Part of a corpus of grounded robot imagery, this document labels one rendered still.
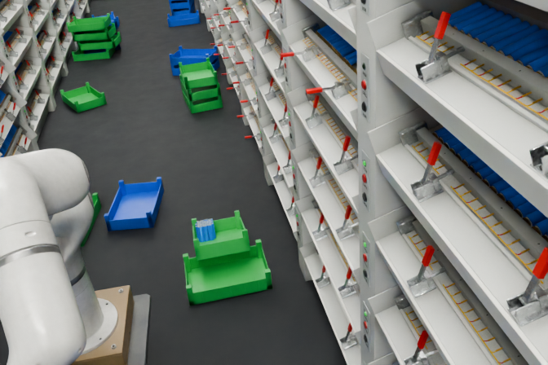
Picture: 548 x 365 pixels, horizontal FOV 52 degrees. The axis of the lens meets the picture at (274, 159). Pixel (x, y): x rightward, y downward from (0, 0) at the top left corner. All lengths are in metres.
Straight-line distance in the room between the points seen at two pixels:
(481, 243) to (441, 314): 0.21
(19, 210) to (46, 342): 0.17
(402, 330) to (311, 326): 0.75
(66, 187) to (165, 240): 1.50
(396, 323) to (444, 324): 0.28
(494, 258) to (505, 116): 0.20
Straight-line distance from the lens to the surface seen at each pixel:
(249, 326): 1.96
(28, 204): 0.79
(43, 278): 0.76
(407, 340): 1.20
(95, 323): 1.55
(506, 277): 0.76
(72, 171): 0.95
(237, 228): 2.37
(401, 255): 1.09
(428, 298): 1.01
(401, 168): 0.98
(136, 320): 1.66
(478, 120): 0.70
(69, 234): 1.36
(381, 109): 0.99
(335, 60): 1.38
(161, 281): 2.20
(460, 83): 0.78
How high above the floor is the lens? 1.38
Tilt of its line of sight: 29 degrees down
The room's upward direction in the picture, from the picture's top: 5 degrees counter-clockwise
